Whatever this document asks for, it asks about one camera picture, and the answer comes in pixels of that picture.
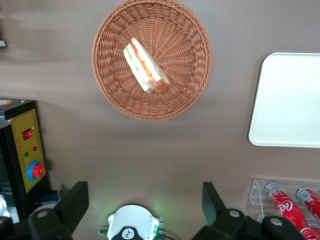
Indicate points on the red cola bottle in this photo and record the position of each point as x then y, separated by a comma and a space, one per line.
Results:
287, 207
311, 200

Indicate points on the white robot base green lights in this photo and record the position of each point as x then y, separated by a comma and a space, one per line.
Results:
132, 217

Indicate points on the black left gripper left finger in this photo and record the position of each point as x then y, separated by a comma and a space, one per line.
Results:
70, 205

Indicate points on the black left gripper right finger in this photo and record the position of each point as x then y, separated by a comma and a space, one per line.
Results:
215, 207

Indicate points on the white rectangular tray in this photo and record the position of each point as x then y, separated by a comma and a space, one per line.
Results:
287, 100

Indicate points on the triangular sandwich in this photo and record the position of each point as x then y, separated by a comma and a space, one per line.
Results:
142, 62

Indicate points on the round brown wicker basket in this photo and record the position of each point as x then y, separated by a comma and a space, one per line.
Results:
175, 37

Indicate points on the black control box yellow panel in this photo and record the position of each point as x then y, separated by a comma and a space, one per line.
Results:
27, 130

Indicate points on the clear acrylic bottle rack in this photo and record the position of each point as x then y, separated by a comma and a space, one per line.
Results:
257, 195

